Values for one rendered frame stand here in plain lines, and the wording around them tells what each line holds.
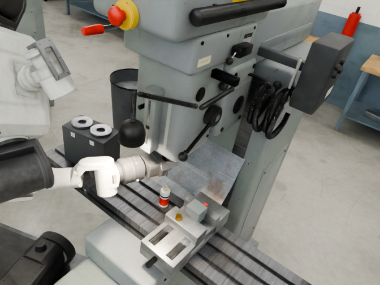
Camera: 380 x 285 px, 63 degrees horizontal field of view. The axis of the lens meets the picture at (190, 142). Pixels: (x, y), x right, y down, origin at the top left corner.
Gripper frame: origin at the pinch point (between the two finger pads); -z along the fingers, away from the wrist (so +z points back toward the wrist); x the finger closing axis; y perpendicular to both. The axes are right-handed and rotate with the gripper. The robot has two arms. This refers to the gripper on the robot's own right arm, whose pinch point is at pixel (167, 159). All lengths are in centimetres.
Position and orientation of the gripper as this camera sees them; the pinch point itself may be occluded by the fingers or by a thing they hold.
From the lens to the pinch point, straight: 113.6
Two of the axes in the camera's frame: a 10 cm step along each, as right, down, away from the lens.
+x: -5.3, -5.5, 6.4
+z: -8.3, 2.0, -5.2
